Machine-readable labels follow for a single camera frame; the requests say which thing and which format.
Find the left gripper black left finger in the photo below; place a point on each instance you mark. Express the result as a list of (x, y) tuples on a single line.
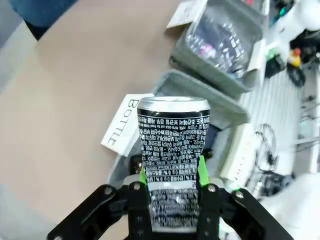
[(138, 210)]

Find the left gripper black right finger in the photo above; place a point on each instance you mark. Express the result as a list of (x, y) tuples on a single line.
[(208, 212)]

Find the black can white Korean text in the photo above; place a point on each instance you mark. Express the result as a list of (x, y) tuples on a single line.
[(172, 140)]

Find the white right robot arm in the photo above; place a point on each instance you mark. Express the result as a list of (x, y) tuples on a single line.
[(297, 17)]

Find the small BOTTLE card on basket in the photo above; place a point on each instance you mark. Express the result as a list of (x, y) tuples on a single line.
[(120, 130)]

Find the grey fabric bottle basket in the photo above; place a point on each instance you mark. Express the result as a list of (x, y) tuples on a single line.
[(190, 85)]

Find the grey fabric plastic basket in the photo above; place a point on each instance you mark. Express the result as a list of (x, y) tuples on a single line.
[(212, 80)]

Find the small card on plastic basket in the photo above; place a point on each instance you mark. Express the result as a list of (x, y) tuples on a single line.
[(182, 12)]

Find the white power strip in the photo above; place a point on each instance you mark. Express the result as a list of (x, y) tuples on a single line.
[(238, 152)]

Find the large handwritten PLASTIC paper sign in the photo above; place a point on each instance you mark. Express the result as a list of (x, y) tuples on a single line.
[(256, 57)]

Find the yellow emergency stop button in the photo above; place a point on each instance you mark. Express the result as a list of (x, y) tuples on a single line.
[(295, 56)]

